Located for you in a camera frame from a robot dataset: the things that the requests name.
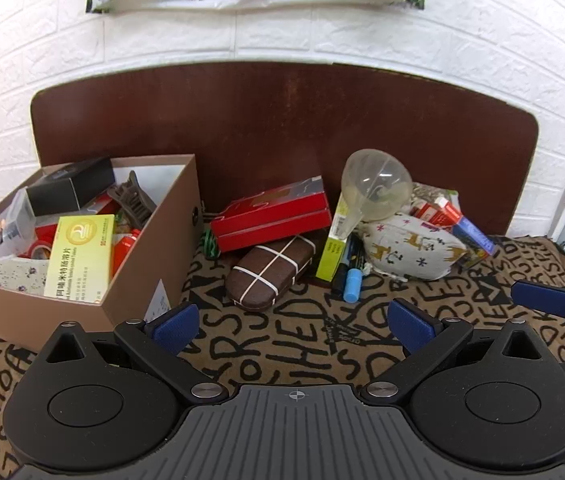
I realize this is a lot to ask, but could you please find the orange-red bottle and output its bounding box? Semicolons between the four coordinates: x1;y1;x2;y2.
112;230;142;281

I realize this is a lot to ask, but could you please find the black marker pen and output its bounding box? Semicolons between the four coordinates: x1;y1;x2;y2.
333;236;364;293

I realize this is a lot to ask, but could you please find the light blue tube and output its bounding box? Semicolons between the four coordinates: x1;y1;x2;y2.
343;267;364;303

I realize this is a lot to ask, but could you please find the clear plastic funnel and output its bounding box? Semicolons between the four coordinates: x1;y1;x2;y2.
335;150;413;241

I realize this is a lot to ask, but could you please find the red and white small box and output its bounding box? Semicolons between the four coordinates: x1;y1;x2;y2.
410;197;464;229

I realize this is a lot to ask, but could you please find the brown cardboard box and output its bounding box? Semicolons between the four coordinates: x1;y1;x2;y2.
0;154;203;348

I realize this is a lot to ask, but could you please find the tan letter print blanket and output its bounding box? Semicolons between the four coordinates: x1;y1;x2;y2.
0;232;565;480

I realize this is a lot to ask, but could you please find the green hair tie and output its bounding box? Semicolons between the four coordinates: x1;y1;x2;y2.
200;227;221;261

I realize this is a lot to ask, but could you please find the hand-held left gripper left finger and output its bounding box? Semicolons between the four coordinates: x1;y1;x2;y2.
37;304;228;404

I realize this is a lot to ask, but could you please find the white reindeer print pouch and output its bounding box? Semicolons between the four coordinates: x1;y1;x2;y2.
363;212;467;282

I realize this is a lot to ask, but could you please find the clear plastic container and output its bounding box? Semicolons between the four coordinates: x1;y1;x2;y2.
0;189;38;247

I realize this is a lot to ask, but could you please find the grey leaf print cloth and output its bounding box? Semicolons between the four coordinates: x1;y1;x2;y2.
410;182;461;207

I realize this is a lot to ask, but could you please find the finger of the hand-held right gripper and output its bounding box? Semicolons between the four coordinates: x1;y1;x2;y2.
510;280;565;357

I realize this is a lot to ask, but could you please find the dark wooden headboard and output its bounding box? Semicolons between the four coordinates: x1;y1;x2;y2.
30;60;539;237

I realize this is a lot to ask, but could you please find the brown hair claw clip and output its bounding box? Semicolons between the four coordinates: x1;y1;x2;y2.
107;171;157;226

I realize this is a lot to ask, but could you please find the white spotted fabric item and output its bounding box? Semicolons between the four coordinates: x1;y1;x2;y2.
0;255;49;297

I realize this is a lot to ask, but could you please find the yellow-green slim box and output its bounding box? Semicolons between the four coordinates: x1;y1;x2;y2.
315;195;358;282

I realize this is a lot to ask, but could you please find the brown white-lined glasses case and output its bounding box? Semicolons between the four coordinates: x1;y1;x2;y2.
226;235;314;309

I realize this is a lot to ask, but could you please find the yellow medicine box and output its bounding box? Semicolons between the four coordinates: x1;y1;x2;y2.
44;214;116;306

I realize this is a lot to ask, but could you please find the blue small box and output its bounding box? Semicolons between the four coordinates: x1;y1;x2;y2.
450;215;498;262

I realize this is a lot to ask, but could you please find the red tape roll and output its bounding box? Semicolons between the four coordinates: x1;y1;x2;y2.
34;222;59;261

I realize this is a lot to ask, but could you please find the small black box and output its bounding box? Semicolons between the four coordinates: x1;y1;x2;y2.
26;156;116;216

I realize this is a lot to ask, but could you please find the red puzzle pattern box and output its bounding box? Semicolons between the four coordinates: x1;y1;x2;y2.
210;176;332;253

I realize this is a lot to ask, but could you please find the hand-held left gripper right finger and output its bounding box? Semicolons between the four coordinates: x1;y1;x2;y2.
360;297;552;406

